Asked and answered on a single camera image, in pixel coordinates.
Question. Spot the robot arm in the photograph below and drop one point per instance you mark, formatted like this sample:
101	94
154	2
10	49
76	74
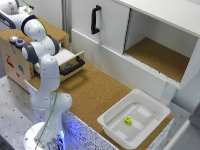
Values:
46	83

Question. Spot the wooden drawer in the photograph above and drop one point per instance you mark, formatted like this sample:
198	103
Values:
67	54

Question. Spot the yellow block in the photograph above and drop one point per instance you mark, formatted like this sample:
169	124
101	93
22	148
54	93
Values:
127	120

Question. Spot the white sliding door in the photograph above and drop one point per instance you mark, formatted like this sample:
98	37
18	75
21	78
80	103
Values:
111	23

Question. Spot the white plastic box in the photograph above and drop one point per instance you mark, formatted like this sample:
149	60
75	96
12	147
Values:
146	106

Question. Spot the white cabinet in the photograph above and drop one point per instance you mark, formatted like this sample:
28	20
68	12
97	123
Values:
156	20

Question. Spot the blue button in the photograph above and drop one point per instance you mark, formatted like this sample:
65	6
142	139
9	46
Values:
20	42

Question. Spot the wooden drawer box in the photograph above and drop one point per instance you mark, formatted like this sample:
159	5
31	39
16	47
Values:
13	68

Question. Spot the red button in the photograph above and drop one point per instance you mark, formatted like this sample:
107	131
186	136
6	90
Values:
13	39

